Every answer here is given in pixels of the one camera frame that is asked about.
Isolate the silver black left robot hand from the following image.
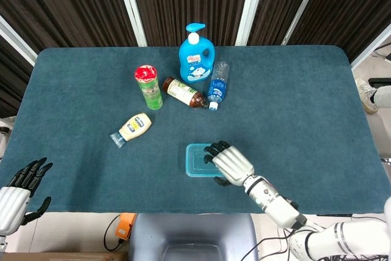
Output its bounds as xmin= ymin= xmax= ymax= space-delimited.
xmin=0 ymin=156 xmax=54 ymax=235

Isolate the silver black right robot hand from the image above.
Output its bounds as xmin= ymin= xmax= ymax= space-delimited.
xmin=203 ymin=140 xmax=255 ymax=187

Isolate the blue container lid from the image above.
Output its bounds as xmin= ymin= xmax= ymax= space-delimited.
xmin=185 ymin=142 xmax=225 ymax=178

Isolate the green chips can red lid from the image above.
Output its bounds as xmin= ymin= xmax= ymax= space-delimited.
xmin=134 ymin=65 xmax=164 ymax=111

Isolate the teal table cloth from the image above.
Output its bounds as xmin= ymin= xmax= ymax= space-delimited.
xmin=0 ymin=45 xmax=391 ymax=215

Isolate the clear water bottle blue label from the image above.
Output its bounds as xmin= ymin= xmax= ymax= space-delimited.
xmin=207 ymin=61 xmax=230 ymax=112

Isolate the brown tea bottle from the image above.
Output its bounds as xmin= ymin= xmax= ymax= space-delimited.
xmin=162 ymin=76 xmax=210 ymax=110

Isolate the cream mayonnaise squeeze bottle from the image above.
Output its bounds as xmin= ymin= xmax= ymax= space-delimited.
xmin=109 ymin=112 xmax=153 ymax=149

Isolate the blue cartoon detergent bottle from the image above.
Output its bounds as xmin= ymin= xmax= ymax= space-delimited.
xmin=178 ymin=23 xmax=216 ymax=84

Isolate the orange box device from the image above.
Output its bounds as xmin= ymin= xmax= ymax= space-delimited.
xmin=115 ymin=213 xmax=137 ymax=239

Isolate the dark slatted partition panel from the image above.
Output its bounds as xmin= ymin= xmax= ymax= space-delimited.
xmin=0 ymin=16 xmax=38 ymax=119
xmin=0 ymin=0 xmax=144 ymax=59
xmin=241 ymin=0 xmax=324 ymax=46
xmin=282 ymin=0 xmax=391 ymax=65
xmin=122 ymin=0 xmax=263 ymax=48

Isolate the beige sneaker shoe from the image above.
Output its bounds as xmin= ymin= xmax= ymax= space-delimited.
xmin=355 ymin=78 xmax=379 ymax=114

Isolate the grey trouser leg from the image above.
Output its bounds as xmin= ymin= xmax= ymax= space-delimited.
xmin=371 ymin=85 xmax=391 ymax=110

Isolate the black cable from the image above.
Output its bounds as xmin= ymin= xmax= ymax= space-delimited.
xmin=103 ymin=214 xmax=126 ymax=251

